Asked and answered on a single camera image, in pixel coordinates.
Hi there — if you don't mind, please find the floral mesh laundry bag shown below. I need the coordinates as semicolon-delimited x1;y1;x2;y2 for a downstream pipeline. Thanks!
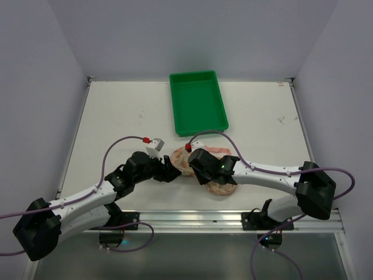
170;145;237;197

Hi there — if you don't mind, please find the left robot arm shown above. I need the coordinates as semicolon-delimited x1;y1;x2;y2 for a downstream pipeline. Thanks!
13;152;181;261

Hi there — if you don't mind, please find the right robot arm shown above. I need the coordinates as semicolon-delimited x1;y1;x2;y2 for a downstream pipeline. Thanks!
188;148;336;230

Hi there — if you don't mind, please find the green plastic tray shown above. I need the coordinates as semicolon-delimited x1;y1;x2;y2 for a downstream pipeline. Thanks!
169;70;229;137

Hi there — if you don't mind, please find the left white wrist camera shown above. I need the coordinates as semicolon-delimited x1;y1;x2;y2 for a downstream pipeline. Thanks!
142;137;164;160

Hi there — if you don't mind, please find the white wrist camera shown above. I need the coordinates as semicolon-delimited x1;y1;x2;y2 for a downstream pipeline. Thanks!
142;137;164;160
185;141;205;153

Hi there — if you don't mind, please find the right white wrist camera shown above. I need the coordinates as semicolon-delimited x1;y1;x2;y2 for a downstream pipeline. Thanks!
185;141;205;153

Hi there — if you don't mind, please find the aluminium mounting rail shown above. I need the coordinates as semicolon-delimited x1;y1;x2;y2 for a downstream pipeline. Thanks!
84;210;344;234

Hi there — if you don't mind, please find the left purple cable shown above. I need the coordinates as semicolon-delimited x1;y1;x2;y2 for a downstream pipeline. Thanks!
0;135;155;257

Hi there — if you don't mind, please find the purple cable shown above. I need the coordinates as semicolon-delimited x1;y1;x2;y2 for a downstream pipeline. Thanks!
0;135;155;257
186;130;356;280

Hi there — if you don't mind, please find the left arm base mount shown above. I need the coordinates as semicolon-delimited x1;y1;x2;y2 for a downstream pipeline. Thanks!
98;210;140;249

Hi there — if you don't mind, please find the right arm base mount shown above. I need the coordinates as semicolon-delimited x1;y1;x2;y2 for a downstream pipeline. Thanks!
241;199;292;250

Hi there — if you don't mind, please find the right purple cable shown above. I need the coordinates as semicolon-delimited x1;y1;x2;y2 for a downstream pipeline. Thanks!
186;130;356;280

